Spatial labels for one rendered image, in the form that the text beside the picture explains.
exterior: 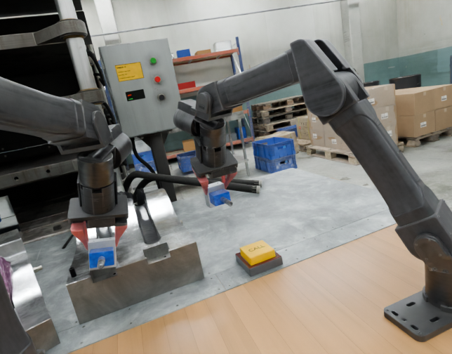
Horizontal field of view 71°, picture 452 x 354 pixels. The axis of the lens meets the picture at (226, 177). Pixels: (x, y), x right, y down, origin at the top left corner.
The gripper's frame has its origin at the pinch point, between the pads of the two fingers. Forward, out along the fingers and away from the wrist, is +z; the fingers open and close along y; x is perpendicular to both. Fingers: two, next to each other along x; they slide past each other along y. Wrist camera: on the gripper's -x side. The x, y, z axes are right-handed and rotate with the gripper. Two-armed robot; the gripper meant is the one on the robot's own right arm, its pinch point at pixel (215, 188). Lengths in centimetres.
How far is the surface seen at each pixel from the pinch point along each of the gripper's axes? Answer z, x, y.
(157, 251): 2.2, 11.8, 18.4
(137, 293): 4.7, 18.2, 24.6
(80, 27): -22, -79, 21
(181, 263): 1.9, 16.8, 14.5
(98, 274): 2.8, 12.0, 31.1
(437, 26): 141, -433, -698
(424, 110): 157, -190, -386
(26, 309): 3.0, 14.0, 44.7
